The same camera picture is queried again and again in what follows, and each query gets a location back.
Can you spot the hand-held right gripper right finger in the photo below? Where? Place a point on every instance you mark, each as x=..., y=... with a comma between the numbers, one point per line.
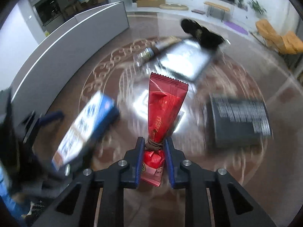
x=170, y=163

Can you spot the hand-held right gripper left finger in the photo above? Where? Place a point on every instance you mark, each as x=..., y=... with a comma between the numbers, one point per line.
x=140, y=160

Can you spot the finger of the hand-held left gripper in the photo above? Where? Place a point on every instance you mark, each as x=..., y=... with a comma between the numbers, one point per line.
x=68, y=170
x=51, y=118

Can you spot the blue white box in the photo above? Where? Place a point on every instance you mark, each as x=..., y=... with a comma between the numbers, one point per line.
x=87, y=123

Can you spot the red snack packet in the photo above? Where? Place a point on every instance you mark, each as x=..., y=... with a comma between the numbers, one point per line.
x=163, y=104

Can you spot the black box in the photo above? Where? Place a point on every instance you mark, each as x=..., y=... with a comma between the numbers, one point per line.
x=236, y=127

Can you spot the bagged silver filament spool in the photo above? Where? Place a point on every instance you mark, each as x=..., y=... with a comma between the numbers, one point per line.
x=184, y=59

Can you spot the small glass bottle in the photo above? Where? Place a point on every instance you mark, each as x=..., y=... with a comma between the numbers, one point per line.
x=161, y=45

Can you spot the black soft case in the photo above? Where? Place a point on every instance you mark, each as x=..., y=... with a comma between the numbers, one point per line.
x=206, y=37

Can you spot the person's left forearm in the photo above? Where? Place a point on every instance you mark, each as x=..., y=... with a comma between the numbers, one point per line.
x=9, y=198

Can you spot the floral printed cloth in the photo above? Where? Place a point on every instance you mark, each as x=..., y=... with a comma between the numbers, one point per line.
x=35, y=208

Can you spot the grey partition board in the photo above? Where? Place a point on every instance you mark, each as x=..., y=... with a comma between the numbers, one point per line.
x=71, y=40

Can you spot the dark glass cabinet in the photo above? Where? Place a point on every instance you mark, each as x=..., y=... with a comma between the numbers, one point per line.
x=47, y=11

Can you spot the purple floor mat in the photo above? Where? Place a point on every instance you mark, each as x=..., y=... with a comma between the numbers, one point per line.
x=235, y=27

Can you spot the cardboard box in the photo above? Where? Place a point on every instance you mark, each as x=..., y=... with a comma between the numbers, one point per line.
x=151, y=3

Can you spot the beige floor cushion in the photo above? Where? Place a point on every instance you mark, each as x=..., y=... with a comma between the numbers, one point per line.
x=174, y=7

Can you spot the yellow lounge chair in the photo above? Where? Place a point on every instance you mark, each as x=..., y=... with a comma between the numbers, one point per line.
x=272, y=35

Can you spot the wooden bench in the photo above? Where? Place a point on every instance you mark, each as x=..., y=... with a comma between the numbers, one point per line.
x=216, y=6

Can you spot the small green potted plant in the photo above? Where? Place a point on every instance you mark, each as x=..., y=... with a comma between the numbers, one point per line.
x=239, y=2

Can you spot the large leafy potted plant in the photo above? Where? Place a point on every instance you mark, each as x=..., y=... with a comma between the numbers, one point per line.
x=256, y=6

